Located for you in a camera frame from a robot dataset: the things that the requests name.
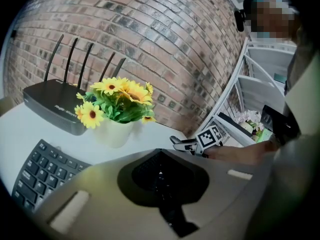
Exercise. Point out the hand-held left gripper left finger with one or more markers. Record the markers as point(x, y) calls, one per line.
point(95, 209)

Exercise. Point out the white metal shelf rack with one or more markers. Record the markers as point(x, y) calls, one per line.
point(255, 69)

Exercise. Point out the person's right forearm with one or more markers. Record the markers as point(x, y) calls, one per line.
point(237, 154)

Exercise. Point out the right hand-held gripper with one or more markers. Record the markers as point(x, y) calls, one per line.
point(208, 139)

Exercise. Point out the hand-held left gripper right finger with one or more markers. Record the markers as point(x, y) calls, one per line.
point(230, 191)

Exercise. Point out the person's grey shirt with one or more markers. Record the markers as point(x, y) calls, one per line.
point(300, 159)

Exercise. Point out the black head-worn camera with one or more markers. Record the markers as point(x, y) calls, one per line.
point(240, 16)

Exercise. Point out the white desk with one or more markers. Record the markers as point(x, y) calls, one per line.
point(22, 139)

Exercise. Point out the black router with antennas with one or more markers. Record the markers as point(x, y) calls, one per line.
point(50, 101)

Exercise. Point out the person's head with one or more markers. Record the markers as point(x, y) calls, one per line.
point(272, 16)

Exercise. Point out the black keyboard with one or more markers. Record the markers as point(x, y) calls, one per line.
point(42, 174)

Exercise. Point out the sunflowers in white pot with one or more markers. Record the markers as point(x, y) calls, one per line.
point(117, 104)

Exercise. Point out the pale pink flowers in pot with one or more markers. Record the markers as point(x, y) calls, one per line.
point(248, 119)

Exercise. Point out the black monitor device with screen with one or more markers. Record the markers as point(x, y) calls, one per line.
point(277, 124)

